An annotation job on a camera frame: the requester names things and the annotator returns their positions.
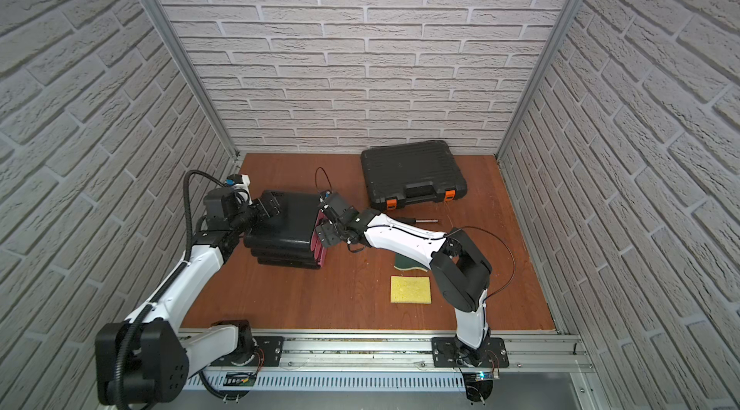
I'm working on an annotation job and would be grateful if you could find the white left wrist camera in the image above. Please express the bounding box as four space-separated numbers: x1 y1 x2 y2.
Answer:
225 174 251 190

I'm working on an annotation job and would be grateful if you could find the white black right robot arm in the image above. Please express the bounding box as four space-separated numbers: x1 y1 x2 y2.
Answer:
315 190 516 368

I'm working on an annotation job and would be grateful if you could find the black plastic tool case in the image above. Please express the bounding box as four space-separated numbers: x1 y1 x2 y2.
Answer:
360 140 468 212

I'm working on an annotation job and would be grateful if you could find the pink drawer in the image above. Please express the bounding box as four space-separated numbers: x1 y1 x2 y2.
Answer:
310 211 328 269

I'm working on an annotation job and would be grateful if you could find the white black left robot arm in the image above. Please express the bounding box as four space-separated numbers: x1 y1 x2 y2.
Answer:
94 169 279 409

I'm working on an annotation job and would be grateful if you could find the black drawer cabinet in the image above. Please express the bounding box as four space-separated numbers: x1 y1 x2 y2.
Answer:
244 190 327 269

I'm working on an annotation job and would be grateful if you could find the aluminium corner frame post left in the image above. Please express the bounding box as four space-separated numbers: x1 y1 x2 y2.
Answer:
139 0 240 161

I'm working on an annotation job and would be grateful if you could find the aluminium corner frame post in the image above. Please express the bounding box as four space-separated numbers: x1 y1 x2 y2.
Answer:
139 0 240 161
495 0 584 160

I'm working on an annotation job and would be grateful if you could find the aluminium corner frame post right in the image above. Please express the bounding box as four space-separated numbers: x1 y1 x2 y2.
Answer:
495 0 584 160

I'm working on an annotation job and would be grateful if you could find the aluminium front rail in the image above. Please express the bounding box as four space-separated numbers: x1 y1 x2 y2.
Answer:
204 329 595 396

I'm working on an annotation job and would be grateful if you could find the green yellow scouring sponge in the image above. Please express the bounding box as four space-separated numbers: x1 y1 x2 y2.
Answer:
394 254 428 271

